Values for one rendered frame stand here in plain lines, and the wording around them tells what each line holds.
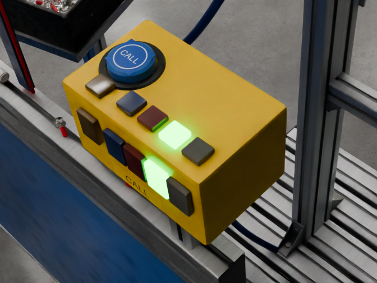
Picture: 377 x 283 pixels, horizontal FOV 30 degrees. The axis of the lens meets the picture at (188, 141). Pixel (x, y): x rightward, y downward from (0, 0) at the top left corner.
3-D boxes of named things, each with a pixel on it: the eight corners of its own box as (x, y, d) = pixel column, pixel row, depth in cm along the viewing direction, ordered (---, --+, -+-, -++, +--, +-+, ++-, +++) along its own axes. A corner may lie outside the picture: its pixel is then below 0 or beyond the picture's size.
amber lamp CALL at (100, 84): (116, 87, 56) (115, 82, 56) (99, 100, 56) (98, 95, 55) (101, 77, 57) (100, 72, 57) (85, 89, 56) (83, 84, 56)
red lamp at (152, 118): (169, 120, 54) (169, 115, 53) (152, 133, 53) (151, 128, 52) (153, 108, 55) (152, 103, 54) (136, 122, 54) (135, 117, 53)
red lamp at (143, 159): (151, 179, 56) (146, 156, 54) (146, 183, 56) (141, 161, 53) (133, 164, 57) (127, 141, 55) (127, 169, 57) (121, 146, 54)
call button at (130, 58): (166, 67, 58) (164, 52, 57) (131, 95, 56) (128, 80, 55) (134, 46, 60) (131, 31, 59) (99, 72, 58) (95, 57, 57)
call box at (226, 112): (286, 183, 62) (289, 103, 53) (207, 259, 58) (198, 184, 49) (160, 96, 69) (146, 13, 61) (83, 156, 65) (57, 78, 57)
